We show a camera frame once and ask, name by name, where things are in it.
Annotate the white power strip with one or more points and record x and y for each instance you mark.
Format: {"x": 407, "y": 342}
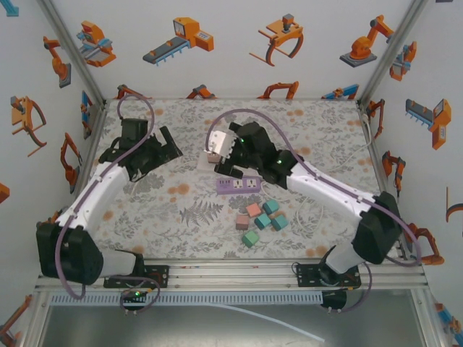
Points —
{"x": 203, "y": 164}

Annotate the teal cube plug adapter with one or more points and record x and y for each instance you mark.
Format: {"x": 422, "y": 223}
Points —
{"x": 279, "y": 223}
{"x": 263, "y": 220}
{"x": 270, "y": 206}

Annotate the green cube plug adapter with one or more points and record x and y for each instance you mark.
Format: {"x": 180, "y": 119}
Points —
{"x": 250, "y": 239}

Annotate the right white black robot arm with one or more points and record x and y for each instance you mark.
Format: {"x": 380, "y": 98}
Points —
{"x": 332, "y": 188}

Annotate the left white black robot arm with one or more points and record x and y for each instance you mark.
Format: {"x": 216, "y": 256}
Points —
{"x": 94, "y": 195}

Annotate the purple power strip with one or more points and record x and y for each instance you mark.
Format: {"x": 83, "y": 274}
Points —
{"x": 226, "y": 186}

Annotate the floral table mat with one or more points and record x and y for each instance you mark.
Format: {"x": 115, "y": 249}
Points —
{"x": 188, "y": 231}

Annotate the small board with green light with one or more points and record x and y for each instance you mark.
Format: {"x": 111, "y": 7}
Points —
{"x": 135, "y": 294}

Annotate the white plastic tube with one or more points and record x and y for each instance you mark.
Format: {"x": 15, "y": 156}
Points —
{"x": 275, "y": 320}

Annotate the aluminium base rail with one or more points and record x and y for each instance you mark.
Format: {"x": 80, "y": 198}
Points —
{"x": 231, "y": 274}

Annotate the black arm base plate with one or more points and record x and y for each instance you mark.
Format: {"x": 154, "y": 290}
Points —
{"x": 159, "y": 275}
{"x": 307, "y": 276}

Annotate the aluminium frame post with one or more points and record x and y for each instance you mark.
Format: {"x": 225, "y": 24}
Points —
{"x": 68, "y": 50}
{"x": 390, "y": 54}

